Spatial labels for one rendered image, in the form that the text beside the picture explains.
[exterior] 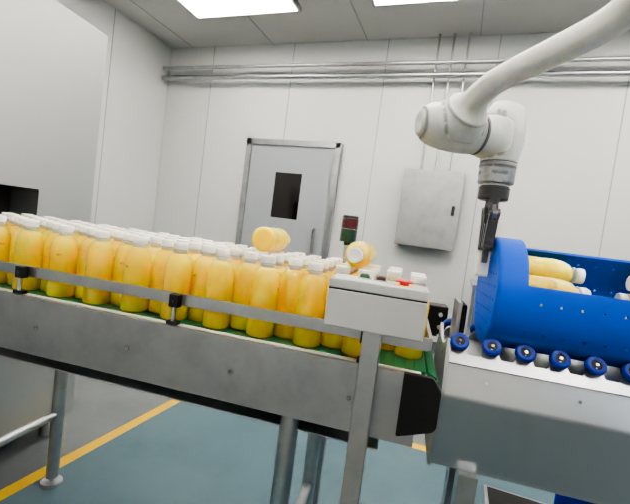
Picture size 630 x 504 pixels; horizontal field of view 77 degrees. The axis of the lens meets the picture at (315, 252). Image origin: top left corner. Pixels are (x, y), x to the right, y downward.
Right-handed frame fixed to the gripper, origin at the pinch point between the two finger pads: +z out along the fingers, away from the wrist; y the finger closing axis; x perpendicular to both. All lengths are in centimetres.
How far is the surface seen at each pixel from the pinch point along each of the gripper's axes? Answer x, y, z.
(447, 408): -4.7, 11.1, 36.0
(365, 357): -24.8, 29.1, 22.1
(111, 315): -94, 21, 27
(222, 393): -59, 21, 41
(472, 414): 1.1, 11.0, 36.2
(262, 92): -223, -362, -163
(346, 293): -30.2, 32.1, 9.0
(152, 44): -375, -345, -211
